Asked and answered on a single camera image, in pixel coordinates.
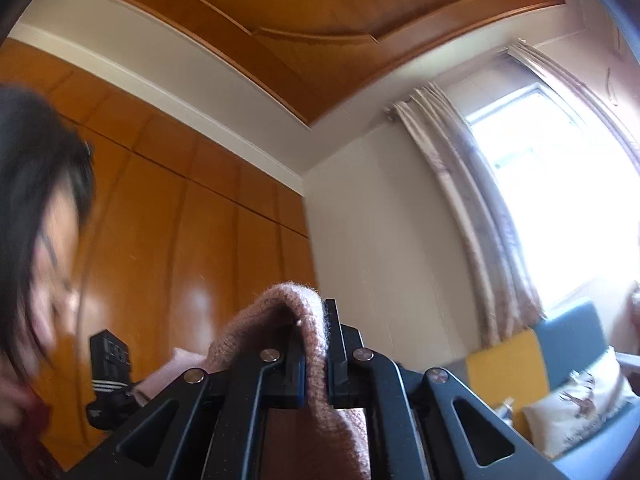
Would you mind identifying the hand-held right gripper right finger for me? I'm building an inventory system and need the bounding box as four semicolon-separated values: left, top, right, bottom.
324;299;586;480

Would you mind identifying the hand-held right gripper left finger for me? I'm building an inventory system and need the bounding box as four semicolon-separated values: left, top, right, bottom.
60;327;307;480

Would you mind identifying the pink knit sweater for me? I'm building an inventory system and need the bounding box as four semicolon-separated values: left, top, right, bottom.
134;282;373;480

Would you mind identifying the person's red patterned top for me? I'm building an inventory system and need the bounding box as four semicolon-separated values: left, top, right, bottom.
0;350;66;480

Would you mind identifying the wooden wardrobe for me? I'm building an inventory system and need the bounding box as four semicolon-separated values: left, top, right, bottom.
0;37;318;471

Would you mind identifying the person's head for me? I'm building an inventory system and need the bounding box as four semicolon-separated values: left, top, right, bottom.
0;87;97;411

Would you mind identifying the patterned beige curtain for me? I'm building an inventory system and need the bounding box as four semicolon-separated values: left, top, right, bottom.
384;82;547;347
504;40;640;166

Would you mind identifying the grey yellow blue sofa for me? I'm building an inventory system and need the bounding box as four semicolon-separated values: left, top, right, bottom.
445;297;640;480

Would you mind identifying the deer print pillow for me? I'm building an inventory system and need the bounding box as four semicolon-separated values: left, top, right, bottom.
522;345;635;461

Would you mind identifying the bright window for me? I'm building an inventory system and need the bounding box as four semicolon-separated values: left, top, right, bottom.
465;85;640;313

